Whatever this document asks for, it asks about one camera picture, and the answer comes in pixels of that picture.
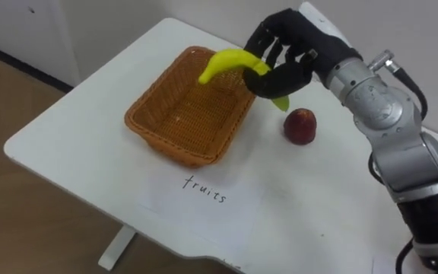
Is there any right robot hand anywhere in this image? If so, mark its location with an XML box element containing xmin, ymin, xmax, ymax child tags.
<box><xmin>242</xmin><ymin>1</ymin><xmax>363</xmax><ymax>100</ymax></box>

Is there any yellow banana soft toy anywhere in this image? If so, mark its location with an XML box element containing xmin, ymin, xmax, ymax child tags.
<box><xmin>197</xmin><ymin>48</ymin><xmax>290</xmax><ymax>113</ymax></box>

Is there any red apple soft toy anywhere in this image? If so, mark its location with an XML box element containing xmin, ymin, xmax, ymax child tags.
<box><xmin>283</xmin><ymin>107</ymin><xmax>318</xmax><ymax>146</ymax></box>

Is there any orange woven basket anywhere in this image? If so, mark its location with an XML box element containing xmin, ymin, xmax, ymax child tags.
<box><xmin>124</xmin><ymin>46</ymin><xmax>257</xmax><ymax>169</ymax></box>

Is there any white desk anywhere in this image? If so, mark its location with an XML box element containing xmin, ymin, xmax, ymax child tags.
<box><xmin>3</xmin><ymin>17</ymin><xmax>438</xmax><ymax>274</ymax></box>

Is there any white paper sheet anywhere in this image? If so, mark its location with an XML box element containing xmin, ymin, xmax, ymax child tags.
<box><xmin>137</xmin><ymin>173</ymin><xmax>265</xmax><ymax>256</ymax></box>

